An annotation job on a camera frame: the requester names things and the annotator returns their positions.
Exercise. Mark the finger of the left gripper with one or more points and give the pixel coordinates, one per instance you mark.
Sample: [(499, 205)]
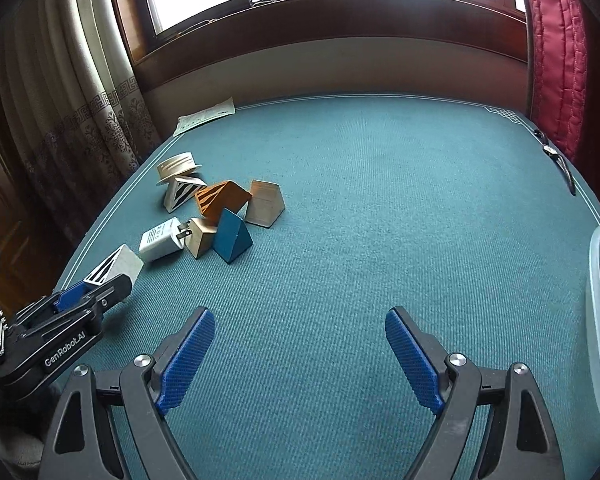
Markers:
[(104, 297), (69, 296)]

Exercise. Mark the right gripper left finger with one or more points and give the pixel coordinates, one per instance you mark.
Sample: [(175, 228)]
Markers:
[(82, 442)]

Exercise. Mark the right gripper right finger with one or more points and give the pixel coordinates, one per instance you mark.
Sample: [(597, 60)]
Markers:
[(519, 442)]

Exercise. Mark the white usb wall charger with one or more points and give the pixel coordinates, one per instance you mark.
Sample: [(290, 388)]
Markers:
[(164, 239)]

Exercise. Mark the small tan wooden block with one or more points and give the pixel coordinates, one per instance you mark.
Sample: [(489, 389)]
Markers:
[(199, 239)]

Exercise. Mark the tan wooden wedge block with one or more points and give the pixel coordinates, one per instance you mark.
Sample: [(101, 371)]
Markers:
[(266, 203)]

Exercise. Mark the white striped wedge block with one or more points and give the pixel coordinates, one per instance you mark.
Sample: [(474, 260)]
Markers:
[(180, 190)]

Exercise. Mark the blue wedge block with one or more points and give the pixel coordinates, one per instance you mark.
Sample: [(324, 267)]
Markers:
[(232, 237)]

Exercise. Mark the orange striped wedge block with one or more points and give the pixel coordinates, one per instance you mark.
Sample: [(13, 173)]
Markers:
[(212, 200)]

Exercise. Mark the beige threaded plastic cap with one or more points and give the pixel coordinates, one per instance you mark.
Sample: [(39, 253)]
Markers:
[(175, 166)]

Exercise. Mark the patterned beige curtain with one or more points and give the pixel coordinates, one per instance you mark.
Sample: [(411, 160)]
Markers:
[(73, 106)]

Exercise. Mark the printed paper sheet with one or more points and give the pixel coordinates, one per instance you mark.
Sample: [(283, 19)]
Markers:
[(217, 111)]

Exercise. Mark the black metal table clip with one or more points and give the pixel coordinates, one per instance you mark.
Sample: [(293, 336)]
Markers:
[(557, 158)]

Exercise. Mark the red quilted cushion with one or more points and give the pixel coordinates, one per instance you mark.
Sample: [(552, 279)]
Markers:
[(559, 70)]

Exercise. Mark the dark wooden window frame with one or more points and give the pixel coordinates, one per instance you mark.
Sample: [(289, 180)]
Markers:
[(235, 28)]

